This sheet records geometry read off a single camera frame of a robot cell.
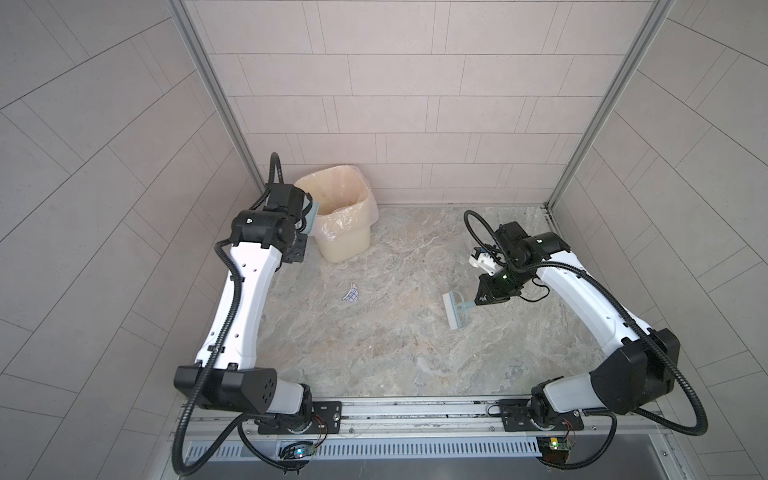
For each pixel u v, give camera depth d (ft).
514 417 2.33
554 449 2.23
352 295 2.99
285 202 1.70
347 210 2.71
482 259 2.37
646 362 1.32
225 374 1.21
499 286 2.16
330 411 2.37
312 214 2.71
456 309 2.66
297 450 2.15
